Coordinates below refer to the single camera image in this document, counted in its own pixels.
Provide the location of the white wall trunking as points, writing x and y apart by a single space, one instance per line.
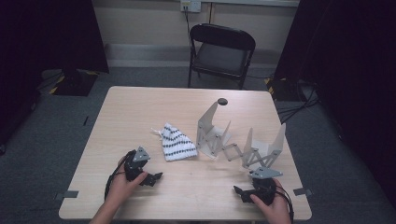
249 2

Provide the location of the grey expandable metal rack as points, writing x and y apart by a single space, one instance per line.
207 123

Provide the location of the grey tape piece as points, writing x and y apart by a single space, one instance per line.
302 191
67 194

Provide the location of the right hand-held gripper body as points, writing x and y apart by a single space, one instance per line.
264 189

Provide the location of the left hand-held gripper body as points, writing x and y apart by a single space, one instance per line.
134 168

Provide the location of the white patterned knit cloth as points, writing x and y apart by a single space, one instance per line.
176 144

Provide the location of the black table grommet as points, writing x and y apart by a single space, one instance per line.
222 101

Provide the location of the white wall socket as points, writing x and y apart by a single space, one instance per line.
190 5

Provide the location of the person's right hand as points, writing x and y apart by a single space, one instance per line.
277 211

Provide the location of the black curtain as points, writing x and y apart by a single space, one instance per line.
46 34
348 62

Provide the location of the person's left hand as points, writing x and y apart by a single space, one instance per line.
123 188

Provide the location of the black folding chair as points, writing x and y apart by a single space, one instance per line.
222 57

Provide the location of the black stand base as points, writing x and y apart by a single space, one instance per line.
281 90
74 82

